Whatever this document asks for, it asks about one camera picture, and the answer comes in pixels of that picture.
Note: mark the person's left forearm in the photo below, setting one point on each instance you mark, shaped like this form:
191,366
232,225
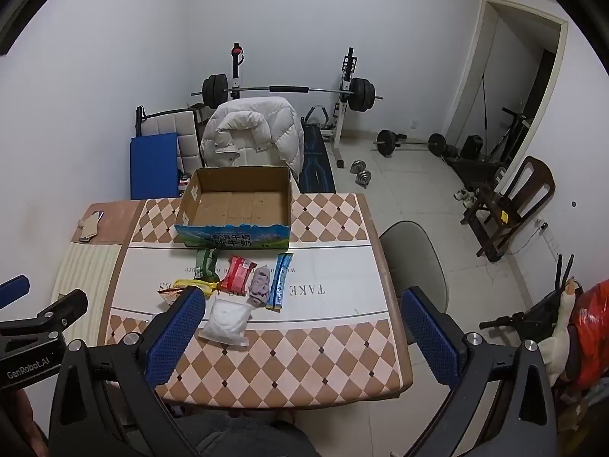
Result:
31,428

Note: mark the light wooden board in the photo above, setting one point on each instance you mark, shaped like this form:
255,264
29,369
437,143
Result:
85,271

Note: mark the silver dumbbell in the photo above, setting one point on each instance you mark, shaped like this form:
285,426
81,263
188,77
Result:
365,177
357,166

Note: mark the white door frame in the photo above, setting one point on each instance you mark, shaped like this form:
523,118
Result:
468,81

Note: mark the black pole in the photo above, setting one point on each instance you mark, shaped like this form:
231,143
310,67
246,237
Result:
485,114

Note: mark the white bench press rack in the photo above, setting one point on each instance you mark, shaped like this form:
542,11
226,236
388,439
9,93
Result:
338,126

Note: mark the black speaker box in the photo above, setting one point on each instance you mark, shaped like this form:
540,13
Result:
471,147

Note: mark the printed cardboard box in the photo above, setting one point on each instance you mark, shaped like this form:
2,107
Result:
233,204

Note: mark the white pouch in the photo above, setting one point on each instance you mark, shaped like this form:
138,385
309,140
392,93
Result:
226,319

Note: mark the orange bag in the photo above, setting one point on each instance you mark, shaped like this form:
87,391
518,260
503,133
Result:
592,328

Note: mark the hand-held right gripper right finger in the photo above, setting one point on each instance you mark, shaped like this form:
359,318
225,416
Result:
430,338

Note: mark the grey purple small packet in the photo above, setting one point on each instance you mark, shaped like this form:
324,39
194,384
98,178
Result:
259,288

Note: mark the white shoe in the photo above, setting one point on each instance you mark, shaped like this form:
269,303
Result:
460,195
470,200

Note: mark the black kick scooter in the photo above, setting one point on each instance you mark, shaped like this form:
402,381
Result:
511,138

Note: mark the white goose plush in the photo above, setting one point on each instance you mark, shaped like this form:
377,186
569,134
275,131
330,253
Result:
564,323

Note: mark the grey plastic chair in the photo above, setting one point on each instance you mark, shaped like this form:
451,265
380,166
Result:
409,257

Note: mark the red packet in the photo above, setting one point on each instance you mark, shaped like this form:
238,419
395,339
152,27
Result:
237,275

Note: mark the black weight bench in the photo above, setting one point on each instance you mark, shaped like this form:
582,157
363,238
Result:
315,162

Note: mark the dark wooden chair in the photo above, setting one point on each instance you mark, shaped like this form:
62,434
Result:
537,176

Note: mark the small cardboard box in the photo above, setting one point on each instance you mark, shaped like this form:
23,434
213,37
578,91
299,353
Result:
197,113

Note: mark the beige padded cushion board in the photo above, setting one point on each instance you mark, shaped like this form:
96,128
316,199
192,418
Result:
166,121

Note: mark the dark floor platform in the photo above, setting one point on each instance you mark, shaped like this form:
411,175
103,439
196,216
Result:
476,169

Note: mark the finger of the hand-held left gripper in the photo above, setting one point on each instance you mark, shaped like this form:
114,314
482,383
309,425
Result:
62,307
13,290

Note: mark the yellow packet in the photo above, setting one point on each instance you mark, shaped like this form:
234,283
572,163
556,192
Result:
207,287

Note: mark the small black floor barbell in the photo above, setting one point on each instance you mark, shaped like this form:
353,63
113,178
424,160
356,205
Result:
385,142

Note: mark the black metal frame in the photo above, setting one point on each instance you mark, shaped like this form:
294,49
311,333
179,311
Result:
537,312

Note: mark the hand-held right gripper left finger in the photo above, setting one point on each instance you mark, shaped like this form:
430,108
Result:
176,335

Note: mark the long blue packet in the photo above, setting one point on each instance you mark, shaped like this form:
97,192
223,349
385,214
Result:
278,283

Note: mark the green packet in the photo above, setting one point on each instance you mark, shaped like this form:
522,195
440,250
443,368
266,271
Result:
207,264

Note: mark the white puffer jacket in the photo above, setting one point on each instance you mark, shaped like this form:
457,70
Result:
252,128

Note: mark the barbell with black plates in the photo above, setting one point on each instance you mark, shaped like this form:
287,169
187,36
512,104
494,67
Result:
285,89

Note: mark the blue folded mat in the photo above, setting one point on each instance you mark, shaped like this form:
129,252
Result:
154,166

